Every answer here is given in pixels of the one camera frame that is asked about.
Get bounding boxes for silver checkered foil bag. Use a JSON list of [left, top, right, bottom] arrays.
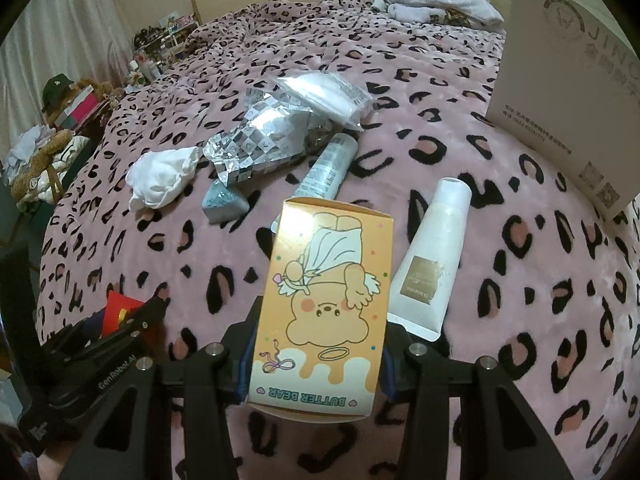
[[203, 89, 333, 188]]

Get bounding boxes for clear bag of cotton pads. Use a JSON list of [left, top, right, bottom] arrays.
[[274, 70, 373, 131]]

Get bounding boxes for white cylindrical spray bottle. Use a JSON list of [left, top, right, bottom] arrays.
[[292, 133, 358, 200]]

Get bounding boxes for cluttered side shelf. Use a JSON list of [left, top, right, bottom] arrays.
[[132, 12, 200, 82]]

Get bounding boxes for pink leopard print blanket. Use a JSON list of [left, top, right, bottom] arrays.
[[37, 0, 639, 479]]

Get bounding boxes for red house-shaped box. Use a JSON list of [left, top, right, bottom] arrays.
[[101, 290, 143, 337]]

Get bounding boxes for beige wooden headboard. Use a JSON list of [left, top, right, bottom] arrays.
[[190, 0, 204, 25]]

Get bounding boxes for folded white towel clothes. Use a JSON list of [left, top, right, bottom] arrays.
[[372, 0, 504, 34]]

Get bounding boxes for white JINCE cardboard box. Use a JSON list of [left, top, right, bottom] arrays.
[[486, 0, 639, 219]]

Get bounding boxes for crumpled white cloth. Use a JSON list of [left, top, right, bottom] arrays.
[[126, 146, 203, 212]]

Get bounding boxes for green cap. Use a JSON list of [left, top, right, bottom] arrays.
[[42, 74, 74, 114]]

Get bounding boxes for white cream tube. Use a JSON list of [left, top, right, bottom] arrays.
[[387, 178, 472, 342]]

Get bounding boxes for small blue-grey pouch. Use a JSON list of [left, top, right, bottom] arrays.
[[201, 179, 250, 224]]

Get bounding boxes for orange Butter Bear box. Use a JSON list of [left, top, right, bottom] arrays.
[[247, 198, 393, 422]]

